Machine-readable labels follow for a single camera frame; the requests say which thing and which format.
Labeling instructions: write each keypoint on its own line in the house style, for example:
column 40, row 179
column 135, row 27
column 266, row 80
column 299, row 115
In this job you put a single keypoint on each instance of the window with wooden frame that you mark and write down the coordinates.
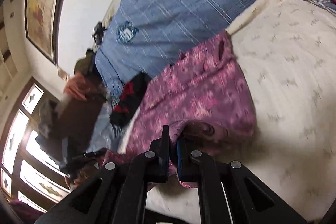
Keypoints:
column 28, row 174

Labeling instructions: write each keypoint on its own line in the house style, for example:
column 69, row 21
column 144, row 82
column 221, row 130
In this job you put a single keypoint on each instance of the purple pink floral garment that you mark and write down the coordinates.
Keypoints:
column 203, row 96

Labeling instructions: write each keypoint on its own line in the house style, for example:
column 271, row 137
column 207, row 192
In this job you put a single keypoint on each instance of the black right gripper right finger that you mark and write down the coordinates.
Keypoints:
column 230, row 192

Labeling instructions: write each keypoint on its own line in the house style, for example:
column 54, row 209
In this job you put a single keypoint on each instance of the cream patterned blanket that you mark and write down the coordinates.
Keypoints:
column 286, row 50

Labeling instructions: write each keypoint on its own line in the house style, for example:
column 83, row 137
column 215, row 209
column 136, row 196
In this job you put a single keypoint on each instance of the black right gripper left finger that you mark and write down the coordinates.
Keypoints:
column 117, row 192

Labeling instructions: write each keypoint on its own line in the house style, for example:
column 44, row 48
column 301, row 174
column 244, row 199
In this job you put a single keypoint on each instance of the orange crumpled cloth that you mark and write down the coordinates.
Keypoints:
column 84, row 88

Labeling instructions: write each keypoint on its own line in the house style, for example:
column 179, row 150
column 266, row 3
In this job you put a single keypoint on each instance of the black and red sock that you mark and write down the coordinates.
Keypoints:
column 130, row 99

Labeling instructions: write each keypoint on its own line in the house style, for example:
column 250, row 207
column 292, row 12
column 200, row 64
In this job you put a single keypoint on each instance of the blue plaid pillow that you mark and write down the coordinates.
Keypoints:
column 146, row 35

